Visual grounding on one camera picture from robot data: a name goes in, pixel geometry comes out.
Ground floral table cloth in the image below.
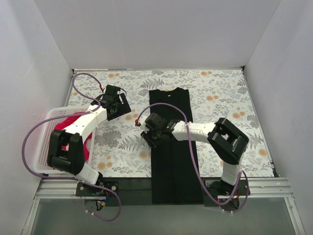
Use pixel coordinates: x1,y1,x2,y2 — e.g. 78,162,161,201
67,70,274,178

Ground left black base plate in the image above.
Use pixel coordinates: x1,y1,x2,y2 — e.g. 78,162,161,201
75,180,119,211

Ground aluminium frame rail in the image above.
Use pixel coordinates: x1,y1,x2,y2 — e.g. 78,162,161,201
35,177,294,199

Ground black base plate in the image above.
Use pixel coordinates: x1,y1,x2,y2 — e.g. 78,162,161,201
201,180,251,213
75,180,119,211

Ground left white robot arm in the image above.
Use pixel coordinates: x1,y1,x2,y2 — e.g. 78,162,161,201
47,85,131,196

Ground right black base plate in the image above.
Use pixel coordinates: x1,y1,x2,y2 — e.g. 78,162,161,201
201,180,251,213

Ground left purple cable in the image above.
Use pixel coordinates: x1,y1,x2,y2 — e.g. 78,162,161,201
22,72,122,222

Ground red t shirt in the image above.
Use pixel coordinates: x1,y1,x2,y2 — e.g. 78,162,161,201
54,112,94,162

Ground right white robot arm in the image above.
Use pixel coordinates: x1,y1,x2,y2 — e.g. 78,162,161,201
135,113,249,195

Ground white plastic laundry basket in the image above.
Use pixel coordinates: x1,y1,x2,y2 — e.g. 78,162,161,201
33,107,88,175

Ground black t shirt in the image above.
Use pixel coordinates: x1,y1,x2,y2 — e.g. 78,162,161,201
149,88,203,204

